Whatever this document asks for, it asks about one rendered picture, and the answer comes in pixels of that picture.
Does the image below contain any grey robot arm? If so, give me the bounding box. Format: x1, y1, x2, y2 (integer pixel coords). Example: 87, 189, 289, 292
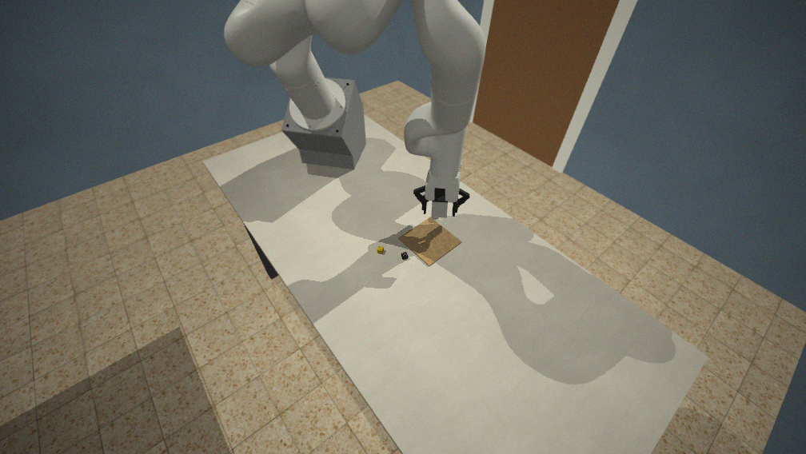
224, 0, 485, 179

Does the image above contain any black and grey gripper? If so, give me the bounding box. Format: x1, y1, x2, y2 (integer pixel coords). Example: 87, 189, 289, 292
413, 168, 469, 217

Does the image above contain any tan square mat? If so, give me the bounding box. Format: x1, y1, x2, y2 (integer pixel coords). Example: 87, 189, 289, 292
398, 217, 462, 266

